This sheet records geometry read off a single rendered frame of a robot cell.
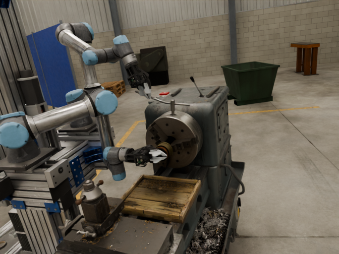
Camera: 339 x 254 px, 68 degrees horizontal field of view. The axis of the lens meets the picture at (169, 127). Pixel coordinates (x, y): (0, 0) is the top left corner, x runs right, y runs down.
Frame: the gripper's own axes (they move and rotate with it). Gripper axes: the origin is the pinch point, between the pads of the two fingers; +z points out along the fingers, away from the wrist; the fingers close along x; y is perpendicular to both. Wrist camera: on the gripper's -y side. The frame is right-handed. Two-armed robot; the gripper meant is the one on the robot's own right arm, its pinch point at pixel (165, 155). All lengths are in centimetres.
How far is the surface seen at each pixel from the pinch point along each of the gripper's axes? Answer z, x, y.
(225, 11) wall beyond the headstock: -166, 141, -1021
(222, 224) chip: 22, -53, -18
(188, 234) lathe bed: 12.2, -36.9, 10.9
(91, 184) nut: -8.7, 9.0, 43.1
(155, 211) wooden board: 2.1, -17.8, 21.2
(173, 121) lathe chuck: -0.1, 12.8, -15.0
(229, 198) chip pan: 21, -54, -46
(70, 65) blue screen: -386, 32, -341
